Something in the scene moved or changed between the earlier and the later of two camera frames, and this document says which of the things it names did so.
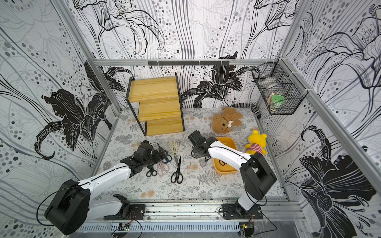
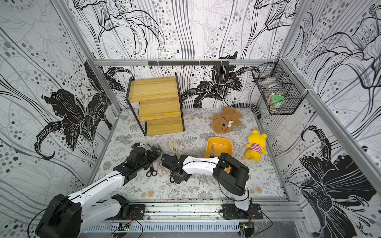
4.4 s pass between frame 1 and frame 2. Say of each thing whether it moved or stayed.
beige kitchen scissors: stayed
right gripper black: moved
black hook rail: stayed
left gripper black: stayed
